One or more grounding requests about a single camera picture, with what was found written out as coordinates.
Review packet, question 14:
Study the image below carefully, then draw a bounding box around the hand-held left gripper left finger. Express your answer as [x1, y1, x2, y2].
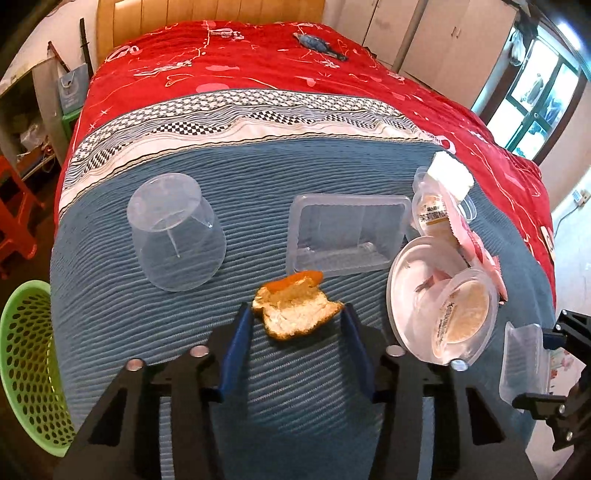
[53, 302, 254, 480]

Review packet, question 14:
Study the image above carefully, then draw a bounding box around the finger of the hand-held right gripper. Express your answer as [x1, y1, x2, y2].
[542, 310, 591, 365]
[512, 379, 591, 453]

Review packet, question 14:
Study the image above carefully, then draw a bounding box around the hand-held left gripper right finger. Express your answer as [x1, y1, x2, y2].
[342, 302, 539, 480]

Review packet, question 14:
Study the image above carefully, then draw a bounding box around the small clear plastic box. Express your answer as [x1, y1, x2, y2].
[499, 322, 552, 407]

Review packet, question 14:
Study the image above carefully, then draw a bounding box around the orange peel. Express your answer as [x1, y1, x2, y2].
[252, 271, 345, 342]

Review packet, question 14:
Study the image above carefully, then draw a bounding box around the clear rectangular plastic tray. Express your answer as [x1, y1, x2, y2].
[285, 194, 413, 278]

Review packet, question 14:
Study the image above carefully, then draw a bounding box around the clear cup with white label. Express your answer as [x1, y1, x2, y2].
[411, 166, 476, 250]

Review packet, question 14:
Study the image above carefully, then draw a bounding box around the white plastic packet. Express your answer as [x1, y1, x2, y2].
[425, 151, 475, 201]

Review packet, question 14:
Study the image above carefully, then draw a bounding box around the green plastic waste basket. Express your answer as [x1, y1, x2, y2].
[0, 279, 77, 457]

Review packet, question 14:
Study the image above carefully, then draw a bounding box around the round clear labelled container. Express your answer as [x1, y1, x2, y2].
[413, 268, 500, 365]

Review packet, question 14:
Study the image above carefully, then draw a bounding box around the blue ribbed blanket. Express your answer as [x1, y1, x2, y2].
[50, 138, 557, 480]

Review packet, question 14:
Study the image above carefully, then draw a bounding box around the clear plastic cup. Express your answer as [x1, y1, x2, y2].
[127, 173, 227, 292]

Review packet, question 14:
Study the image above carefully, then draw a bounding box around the window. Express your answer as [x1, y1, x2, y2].
[471, 37, 587, 162]

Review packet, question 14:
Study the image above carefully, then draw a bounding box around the red plastic stool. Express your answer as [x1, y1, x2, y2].
[0, 154, 44, 273]

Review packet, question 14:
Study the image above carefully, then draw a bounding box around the green plastic stool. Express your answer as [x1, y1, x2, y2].
[61, 111, 84, 148]

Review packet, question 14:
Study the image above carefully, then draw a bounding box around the red patterned blanket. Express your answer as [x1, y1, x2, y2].
[54, 21, 557, 296]

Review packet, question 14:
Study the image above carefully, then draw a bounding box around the light blue paper bag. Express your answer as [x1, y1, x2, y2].
[56, 64, 90, 116]

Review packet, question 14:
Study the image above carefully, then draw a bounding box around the small blue cloth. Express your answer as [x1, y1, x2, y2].
[293, 32, 348, 62]

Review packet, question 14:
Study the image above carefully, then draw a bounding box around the cream wardrobe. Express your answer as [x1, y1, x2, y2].
[323, 0, 518, 109]

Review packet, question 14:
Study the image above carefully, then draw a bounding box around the white desk with shelves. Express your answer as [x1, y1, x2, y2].
[0, 51, 70, 185]

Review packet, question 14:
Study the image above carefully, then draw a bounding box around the black long stick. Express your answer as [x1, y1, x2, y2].
[79, 18, 95, 77]

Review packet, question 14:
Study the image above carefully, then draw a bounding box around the wooden headboard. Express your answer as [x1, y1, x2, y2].
[96, 0, 326, 65]

